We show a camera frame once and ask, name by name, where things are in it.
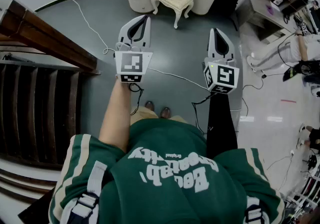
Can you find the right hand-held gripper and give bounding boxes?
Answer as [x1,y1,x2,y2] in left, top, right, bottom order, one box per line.
[201,28,241,95]

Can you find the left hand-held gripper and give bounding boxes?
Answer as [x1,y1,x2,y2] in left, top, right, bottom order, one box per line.
[114,15,154,84]

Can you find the person's right forearm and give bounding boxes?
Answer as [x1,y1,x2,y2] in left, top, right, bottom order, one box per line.
[205,91,239,161]

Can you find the person's left forearm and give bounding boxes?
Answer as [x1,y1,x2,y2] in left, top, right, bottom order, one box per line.
[98,77,133,154]

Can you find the grey desk with hutch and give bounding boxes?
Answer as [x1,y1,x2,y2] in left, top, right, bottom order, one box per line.
[239,0,309,42]

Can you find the black and green bag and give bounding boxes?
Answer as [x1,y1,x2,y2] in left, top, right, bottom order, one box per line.
[282,60,320,83]

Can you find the khaki trousers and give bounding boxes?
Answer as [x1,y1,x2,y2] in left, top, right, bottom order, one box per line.
[129,105,188,126]

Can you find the green jersey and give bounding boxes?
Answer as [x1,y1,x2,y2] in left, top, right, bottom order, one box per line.
[48,118,286,224]

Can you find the white metal rack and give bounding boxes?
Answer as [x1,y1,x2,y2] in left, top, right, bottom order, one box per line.
[284,173,320,220]

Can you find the white floor cable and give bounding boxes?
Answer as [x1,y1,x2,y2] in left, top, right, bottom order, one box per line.
[69,0,211,92]

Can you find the long black floor cable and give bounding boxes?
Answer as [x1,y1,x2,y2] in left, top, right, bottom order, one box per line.
[240,32,299,120]

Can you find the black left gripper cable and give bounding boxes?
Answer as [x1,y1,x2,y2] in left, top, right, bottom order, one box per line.
[128,82,145,116]

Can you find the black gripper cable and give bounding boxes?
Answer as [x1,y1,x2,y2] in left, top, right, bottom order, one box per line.
[128,82,145,116]
[191,92,219,134]

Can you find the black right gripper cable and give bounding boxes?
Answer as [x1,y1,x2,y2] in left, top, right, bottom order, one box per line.
[191,92,219,134]

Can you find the dark wooden bed frame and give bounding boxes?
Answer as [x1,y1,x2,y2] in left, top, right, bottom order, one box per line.
[0,0,102,170]

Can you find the white backpack strap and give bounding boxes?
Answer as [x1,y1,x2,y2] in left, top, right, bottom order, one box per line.
[59,160,109,224]
[243,196,271,224]

